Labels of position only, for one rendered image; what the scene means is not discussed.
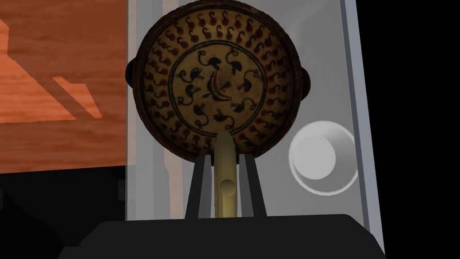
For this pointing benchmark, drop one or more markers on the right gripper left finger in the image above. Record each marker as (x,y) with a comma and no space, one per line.
(198,190)

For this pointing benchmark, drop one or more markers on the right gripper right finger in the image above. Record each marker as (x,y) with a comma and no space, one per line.
(253,190)

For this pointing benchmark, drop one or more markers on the white cup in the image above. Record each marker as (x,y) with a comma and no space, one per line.
(321,158)

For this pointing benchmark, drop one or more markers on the brown patterned bowl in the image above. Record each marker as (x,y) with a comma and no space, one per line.
(219,77)

